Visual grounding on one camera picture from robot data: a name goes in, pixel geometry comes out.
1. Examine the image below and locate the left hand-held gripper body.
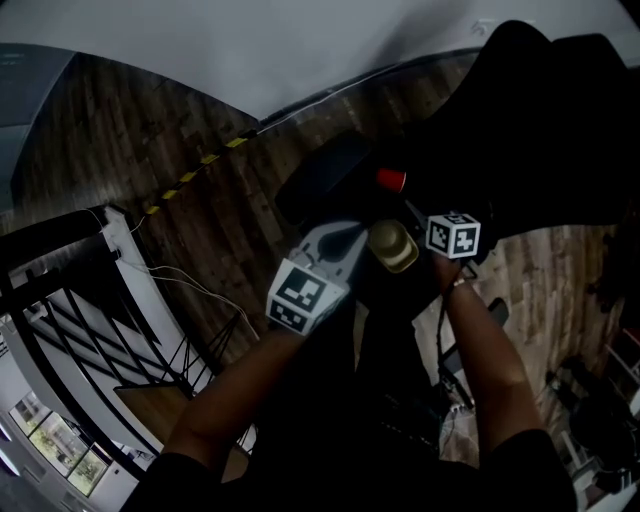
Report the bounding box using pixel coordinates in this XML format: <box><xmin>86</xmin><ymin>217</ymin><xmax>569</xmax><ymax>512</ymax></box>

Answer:
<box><xmin>266</xmin><ymin>247</ymin><xmax>354</xmax><ymax>335</ymax></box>

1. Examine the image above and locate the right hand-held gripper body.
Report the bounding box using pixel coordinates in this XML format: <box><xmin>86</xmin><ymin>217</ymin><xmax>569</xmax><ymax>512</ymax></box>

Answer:
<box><xmin>424</xmin><ymin>212</ymin><xmax>484</xmax><ymax>266</ymax></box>

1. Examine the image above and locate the red cup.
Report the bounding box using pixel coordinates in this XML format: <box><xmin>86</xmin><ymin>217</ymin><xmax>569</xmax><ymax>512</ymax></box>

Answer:
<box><xmin>375</xmin><ymin>167</ymin><xmax>408</xmax><ymax>194</ymax></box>

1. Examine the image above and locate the beige rectangular plastic tray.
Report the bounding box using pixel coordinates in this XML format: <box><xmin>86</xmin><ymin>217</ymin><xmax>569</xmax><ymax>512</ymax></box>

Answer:
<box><xmin>378</xmin><ymin>239</ymin><xmax>420</xmax><ymax>275</ymax></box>

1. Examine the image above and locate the person's right forearm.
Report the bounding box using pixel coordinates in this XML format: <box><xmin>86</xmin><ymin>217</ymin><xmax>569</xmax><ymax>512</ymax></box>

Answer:
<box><xmin>430</xmin><ymin>257</ymin><xmax>545</xmax><ymax>454</ymax></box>

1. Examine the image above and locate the person's left forearm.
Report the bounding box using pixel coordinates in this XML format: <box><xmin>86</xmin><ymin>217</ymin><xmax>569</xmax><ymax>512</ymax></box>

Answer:
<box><xmin>162</xmin><ymin>324</ymin><xmax>326</xmax><ymax>459</ymax></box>

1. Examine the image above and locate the black mesh office chair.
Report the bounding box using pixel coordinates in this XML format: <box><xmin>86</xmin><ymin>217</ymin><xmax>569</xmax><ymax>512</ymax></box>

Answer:
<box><xmin>273</xmin><ymin>19</ymin><xmax>640</xmax><ymax>321</ymax></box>

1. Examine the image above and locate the yellow-black floor tape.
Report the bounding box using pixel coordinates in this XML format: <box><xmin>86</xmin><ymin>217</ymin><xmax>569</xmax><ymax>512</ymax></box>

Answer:
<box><xmin>143</xmin><ymin>129</ymin><xmax>257</xmax><ymax>216</ymax></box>

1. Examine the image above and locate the person's dark t-shirt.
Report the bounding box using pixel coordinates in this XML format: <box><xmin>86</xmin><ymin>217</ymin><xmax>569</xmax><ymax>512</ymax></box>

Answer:
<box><xmin>118</xmin><ymin>299</ymin><xmax>580</xmax><ymax>512</ymax></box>

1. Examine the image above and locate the window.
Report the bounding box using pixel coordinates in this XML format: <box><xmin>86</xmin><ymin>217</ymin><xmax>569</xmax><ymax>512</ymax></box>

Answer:
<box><xmin>8</xmin><ymin>392</ymin><xmax>110</xmax><ymax>497</ymax></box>

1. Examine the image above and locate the glass partition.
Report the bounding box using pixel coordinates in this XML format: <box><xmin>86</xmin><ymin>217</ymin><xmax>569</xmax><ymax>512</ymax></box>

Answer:
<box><xmin>0</xmin><ymin>42</ymin><xmax>79</xmax><ymax>201</ymax></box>

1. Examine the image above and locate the white floor cable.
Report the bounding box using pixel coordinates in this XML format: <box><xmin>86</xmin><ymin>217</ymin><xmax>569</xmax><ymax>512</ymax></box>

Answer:
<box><xmin>84</xmin><ymin>208</ymin><xmax>262</xmax><ymax>342</ymax></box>

